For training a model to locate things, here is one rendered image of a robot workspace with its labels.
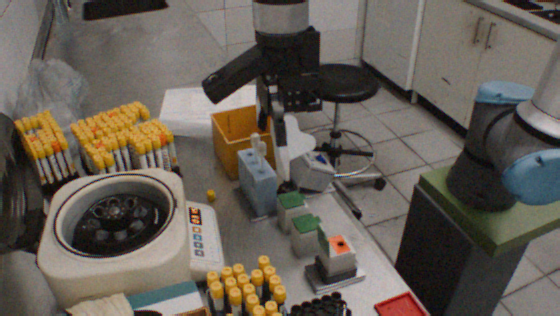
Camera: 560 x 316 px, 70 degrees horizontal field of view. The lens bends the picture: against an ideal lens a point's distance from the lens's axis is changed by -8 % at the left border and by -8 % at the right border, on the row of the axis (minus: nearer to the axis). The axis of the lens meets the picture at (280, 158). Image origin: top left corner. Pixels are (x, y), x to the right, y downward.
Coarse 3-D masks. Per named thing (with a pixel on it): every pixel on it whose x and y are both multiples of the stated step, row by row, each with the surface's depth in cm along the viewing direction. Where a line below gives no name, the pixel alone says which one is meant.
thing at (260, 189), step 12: (240, 156) 84; (252, 156) 84; (240, 168) 86; (252, 168) 81; (264, 168) 81; (240, 180) 89; (252, 180) 80; (264, 180) 79; (276, 180) 80; (240, 192) 89; (252, 192) 82; (264, 192) 80; (276, 192) 82; (240, 204) 87; (252, 204) 85; (264, 204) 82; (276, 204) 83; (252, 216) 83; (264, 216) 84
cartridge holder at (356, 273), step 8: (312, 264) 73; (320, 264) 70; (312, 272) 72; (320, 272) 71; (344, 272) 69; (352, 272) 70; (360, 272) 72; (312, 280) 70; (320, 280) 70; (328, 280) 69; (336, 280) 70; (344, 280) 70; (352, 280) 71; (320, 288) 69; (328, 288) 70
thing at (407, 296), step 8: (400, 296) 68; (408, 296) 69; (376, 304) 67; (384, 304) 68; (392, 304) 68; (400, 304) 68; (408, 304) 68; (416, 304) 67; (384, 312) 66; (392, 312) 66; (400, 312) 66; (408, 312) 66; (416, 312) 66; (424, 312) 66
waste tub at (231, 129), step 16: (224, 112) 98; (240, 112) 100; (224, 128) 101; (240, 128) 103; (256, 128) 104; (224, 144) 91; (240, 144) 89; (272, 144) 93; (224, 160) 95; (272, 160) 95
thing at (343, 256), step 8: (336, 240) 69; (344, 240) 69; (320, 248) 70; (336, 248) 68; (344, 248) 68; (352, 248) 69; (320, 256) 71; (336, 256) 67; (344, 256) 67; (352, 256) 68; (328, 264) 68; (336, 264) 68; (344, 264) 69; (352, 264) 69; (328, 272) 69; (336, 272) 69
